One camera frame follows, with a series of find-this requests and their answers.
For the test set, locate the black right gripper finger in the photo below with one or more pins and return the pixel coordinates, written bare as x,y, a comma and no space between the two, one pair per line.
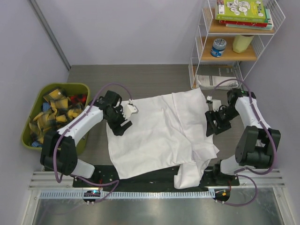
221,129
210,129

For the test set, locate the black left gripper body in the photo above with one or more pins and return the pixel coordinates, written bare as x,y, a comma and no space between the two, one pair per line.
116,118

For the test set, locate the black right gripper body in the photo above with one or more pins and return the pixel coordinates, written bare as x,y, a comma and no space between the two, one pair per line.
222,117

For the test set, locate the white long sleeve shirt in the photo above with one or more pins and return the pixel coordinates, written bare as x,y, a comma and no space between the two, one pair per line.
168,130

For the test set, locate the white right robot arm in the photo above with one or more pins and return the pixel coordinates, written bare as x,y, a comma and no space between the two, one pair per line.
256,150

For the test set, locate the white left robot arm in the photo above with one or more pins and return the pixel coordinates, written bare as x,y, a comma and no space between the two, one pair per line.
59,148

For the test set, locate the red black plaid shirt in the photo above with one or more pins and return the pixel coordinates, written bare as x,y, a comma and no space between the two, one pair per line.
79,98

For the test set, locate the grey setup guide booklet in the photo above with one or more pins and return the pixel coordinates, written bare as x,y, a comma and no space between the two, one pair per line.
210,76

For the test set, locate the olive green plastic bin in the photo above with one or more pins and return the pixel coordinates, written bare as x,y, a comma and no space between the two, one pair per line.
70,89

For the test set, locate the yellow plaid flannel shirt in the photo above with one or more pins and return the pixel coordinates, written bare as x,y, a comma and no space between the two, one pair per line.
57,110

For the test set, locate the blue white round tin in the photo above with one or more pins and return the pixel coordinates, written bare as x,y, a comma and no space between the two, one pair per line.
218,47

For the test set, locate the pale yellow faceted cup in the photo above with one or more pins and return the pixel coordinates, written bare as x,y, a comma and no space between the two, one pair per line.
241,43

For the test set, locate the red middle book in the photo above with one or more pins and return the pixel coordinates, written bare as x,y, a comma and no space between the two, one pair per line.
243,23

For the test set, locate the green top book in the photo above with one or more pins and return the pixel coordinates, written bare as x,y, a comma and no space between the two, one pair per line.
240,10

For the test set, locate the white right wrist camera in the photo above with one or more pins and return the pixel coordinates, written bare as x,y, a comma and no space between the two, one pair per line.
216,104

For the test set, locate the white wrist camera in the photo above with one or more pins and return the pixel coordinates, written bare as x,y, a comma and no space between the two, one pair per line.
129,109
216,104

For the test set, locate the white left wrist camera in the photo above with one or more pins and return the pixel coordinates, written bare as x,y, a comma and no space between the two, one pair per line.
129,109

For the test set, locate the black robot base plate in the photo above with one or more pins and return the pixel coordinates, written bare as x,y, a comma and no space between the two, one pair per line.
159,180

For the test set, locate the white slotted cable duct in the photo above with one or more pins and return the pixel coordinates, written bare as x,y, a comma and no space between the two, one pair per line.
94,194

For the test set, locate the aluminium rail frame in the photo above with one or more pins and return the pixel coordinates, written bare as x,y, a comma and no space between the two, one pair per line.
274,179

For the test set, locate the white wire shelf rack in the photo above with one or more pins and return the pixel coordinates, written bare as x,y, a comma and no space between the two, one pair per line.
209,28

